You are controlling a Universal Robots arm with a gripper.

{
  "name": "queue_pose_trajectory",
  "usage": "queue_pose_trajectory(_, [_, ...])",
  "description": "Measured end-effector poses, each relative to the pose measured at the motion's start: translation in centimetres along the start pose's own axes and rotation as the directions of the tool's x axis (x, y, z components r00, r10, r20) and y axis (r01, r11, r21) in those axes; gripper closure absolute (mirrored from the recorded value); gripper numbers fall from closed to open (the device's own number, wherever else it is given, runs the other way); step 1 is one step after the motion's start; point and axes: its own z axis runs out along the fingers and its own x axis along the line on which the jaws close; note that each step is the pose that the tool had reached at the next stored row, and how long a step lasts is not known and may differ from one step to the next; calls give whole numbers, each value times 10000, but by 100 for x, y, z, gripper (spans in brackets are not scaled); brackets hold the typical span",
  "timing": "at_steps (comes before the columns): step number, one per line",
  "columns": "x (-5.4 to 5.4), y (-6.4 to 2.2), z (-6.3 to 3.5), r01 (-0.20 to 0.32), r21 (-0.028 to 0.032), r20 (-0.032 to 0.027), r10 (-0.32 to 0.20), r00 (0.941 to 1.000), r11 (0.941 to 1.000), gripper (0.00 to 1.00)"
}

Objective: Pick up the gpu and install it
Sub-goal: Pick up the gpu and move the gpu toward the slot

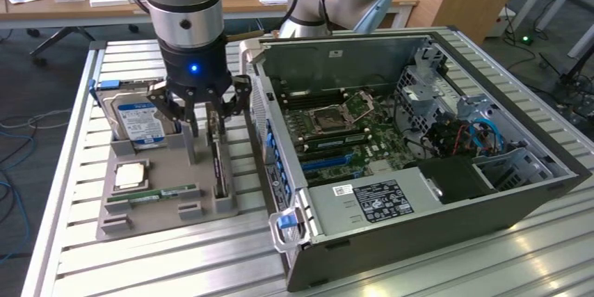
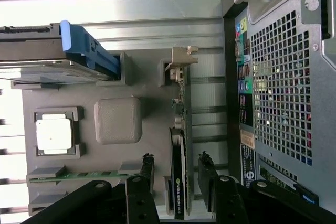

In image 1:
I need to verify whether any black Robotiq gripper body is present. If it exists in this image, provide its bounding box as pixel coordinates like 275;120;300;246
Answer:
157;37;233;104

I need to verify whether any black graphics card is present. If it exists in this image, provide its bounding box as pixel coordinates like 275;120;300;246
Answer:
203;102;232;201

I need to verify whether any hard disk with blue rails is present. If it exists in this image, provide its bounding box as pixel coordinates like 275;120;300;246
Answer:
86;77;180;152

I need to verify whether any CPU socket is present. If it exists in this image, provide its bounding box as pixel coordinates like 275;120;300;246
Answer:
309;104;355;131

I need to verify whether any silver CPU chip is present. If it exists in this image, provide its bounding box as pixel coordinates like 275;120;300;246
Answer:
113;163;148;190

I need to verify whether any metal socket cover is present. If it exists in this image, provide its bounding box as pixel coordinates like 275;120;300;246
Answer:
340;90;380;121

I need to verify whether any blue expansion slot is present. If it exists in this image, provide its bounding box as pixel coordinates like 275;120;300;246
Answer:
300;156;353;172

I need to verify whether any green RAM stick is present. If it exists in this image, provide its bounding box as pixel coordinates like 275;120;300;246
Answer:
107;182;199;204

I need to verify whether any black chair base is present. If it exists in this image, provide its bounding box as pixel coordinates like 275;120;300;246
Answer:
25;25;140;67

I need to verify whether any green motherboard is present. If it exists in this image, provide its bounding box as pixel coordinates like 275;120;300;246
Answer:
271;77;419;187

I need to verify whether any grey parts rack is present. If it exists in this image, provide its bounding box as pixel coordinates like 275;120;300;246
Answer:
94;102;240;242

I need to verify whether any silver chipset heatsink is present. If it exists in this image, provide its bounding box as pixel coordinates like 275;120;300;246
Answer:
367;161;396;177

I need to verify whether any blue case latch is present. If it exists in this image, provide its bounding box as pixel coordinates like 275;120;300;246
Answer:
275;214;297;230

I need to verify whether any tall metal disk bay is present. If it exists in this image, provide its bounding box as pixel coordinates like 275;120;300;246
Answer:
393;45;467;145

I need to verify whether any grey power supply unit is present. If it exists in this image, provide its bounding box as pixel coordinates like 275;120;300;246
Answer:
305;166;442;237

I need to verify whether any dark grey PC case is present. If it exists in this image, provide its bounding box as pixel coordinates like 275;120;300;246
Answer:
237;31;594;293

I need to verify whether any white electrical box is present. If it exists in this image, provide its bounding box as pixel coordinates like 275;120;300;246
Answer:
490;5;516;40

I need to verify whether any blue floor cable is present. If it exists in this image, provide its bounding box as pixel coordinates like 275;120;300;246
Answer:
0;129;37;263

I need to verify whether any red wire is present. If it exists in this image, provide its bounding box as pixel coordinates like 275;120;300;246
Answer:
455;123;470;154

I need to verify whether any blue wire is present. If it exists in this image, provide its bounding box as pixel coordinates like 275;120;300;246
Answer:
467;118;507;157

